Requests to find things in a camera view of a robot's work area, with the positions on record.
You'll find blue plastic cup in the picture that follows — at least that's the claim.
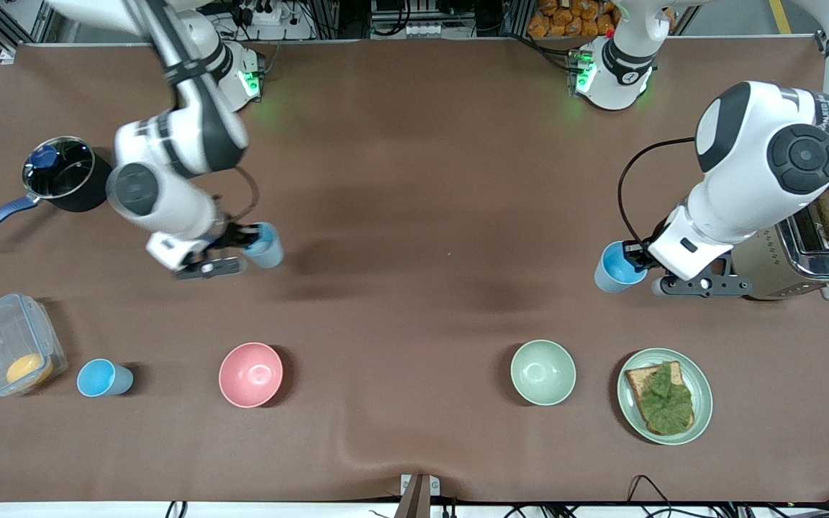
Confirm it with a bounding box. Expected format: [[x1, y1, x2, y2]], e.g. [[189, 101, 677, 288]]
[[594, 241, 650, 294], [76, 358, 135, 398], [244, 222, 285, 270]]

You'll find brown bread slice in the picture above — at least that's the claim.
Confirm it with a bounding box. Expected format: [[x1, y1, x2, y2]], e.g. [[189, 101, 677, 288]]
[[625, 361, 696, 436]]

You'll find pink bowl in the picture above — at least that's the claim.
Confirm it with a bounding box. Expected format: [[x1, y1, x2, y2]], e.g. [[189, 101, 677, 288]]
[[218, 342, 284, 409]]

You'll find green lettuce leaf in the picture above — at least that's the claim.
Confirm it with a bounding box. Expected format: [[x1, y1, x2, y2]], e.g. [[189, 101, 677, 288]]
[[638, 362, 694, 436]]

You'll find pale green bowl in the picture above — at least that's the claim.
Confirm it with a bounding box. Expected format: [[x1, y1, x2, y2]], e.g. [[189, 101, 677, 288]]
[[510, 340, 577, 406]]

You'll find pale green plate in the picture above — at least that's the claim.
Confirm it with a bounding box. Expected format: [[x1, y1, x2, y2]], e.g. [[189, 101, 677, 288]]
[[617, 348, 714, 446]]

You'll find beige chrome toaster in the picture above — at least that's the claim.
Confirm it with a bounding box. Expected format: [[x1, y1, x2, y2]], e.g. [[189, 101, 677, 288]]
[[731, 205, 829, 301]]

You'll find glass lid with blue knob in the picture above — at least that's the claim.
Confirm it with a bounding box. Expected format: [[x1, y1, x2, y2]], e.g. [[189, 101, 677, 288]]
[[22, 137, 96, 200]]

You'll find white power strip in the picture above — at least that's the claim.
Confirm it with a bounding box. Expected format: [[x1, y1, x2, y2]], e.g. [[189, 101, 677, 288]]
[[238, 0, 293, 29]]

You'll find orange round food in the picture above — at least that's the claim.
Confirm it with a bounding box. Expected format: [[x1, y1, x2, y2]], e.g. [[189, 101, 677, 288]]
[[6, 353, 54, 387]]

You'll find bag of orange buns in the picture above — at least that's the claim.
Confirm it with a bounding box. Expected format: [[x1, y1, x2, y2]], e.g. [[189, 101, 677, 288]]
[[527, 0, 678, 39]]

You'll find black right camera cable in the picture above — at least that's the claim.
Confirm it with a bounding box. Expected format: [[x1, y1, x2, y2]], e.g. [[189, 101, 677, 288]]
[[233, 167, 261, 221]]

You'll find black camera cable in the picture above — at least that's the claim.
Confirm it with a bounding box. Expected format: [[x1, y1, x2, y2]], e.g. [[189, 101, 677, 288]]
[[617, 137, 697, 247], [233, 167, 261, 221]]

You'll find black left camera cable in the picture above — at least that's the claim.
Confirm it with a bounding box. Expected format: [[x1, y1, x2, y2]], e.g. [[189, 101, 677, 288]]
[[617, 137, 697, 247]]

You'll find black pot with blue handle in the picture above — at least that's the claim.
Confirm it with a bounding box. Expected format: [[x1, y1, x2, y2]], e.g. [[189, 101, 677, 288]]
[[0, 135, 114, 247]]

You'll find black looped floor cable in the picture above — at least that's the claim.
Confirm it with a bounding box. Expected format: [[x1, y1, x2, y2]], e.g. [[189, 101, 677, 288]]
[[627, 475, 676, 518]]

